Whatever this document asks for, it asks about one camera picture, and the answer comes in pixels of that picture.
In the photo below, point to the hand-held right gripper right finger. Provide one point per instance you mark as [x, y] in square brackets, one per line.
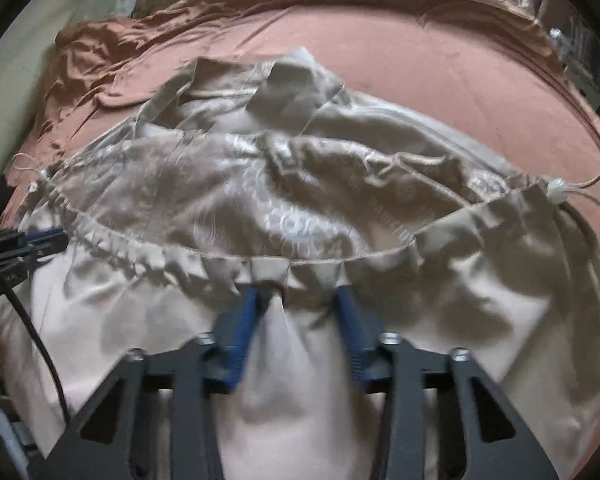
[352, 330]

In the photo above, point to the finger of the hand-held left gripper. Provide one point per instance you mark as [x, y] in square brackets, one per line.
[45, 235]
[35, 252]

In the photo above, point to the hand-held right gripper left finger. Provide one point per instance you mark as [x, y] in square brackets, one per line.
[240, 330]

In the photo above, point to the cream padded headboard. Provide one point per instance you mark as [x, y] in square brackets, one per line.
[15, 100]

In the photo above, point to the beige zip jacket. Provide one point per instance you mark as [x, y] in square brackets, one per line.
[290, 195]

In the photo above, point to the bed with rust-orange sheet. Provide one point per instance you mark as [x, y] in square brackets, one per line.
[430, 60]

